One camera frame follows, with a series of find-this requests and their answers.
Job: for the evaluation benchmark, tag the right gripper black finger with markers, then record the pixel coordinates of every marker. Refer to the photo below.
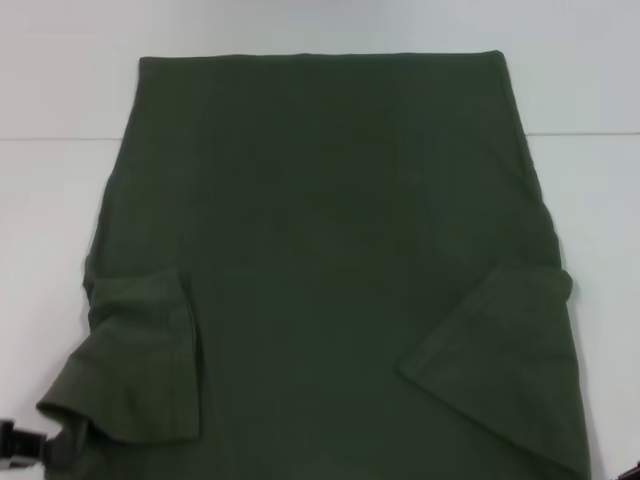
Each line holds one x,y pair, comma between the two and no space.
632,476

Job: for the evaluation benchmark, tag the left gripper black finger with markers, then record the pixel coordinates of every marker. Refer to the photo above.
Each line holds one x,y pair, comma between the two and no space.
22,445

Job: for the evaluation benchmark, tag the dark green t-shirt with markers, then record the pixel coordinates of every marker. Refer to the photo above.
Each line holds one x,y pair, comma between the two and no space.
320,250

